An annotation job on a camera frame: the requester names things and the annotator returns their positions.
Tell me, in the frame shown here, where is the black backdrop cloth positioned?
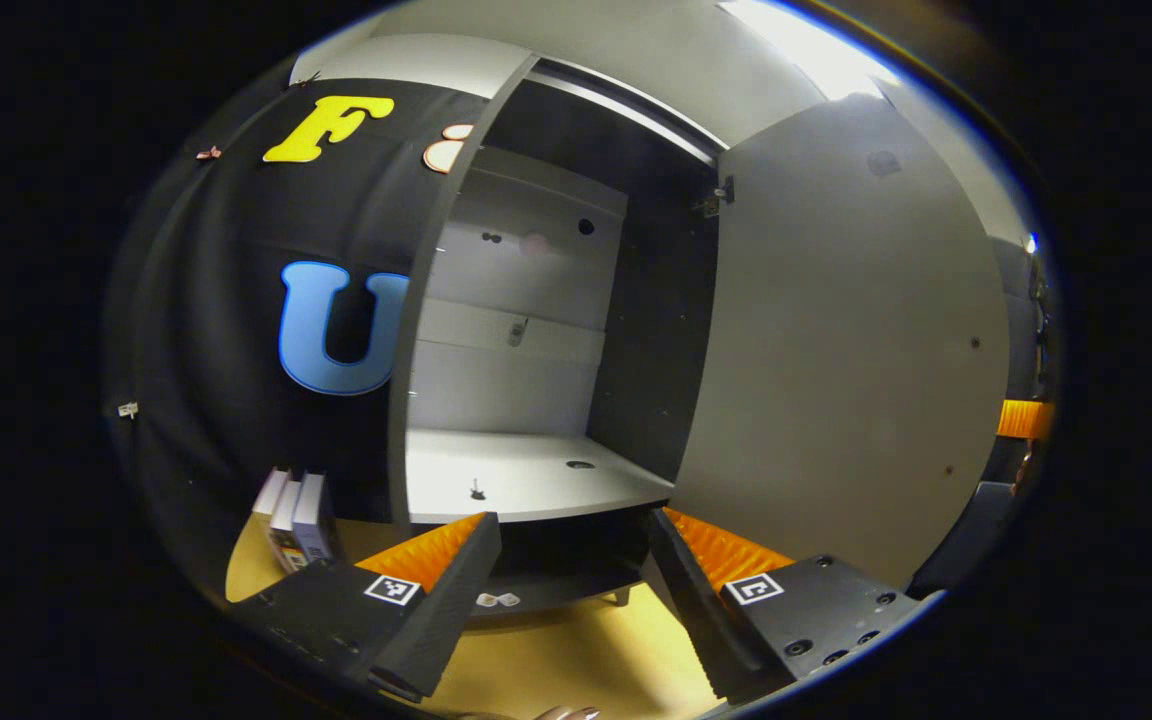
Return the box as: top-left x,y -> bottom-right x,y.
106,78 -> 1047,601

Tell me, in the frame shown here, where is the grey cabinet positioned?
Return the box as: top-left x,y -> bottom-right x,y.
386,55 -> 729,613

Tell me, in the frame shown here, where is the ceiling light panel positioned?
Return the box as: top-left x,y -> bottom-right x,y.
721,0 -> 899,102

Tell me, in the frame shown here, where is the grey cabinet door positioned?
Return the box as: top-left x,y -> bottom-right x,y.
671,95 -> 1013,593

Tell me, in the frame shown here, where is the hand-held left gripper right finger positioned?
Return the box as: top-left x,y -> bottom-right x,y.
646,506 -> 944,706

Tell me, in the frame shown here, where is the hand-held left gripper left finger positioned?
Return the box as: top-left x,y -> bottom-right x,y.
226,511 -> 504,703

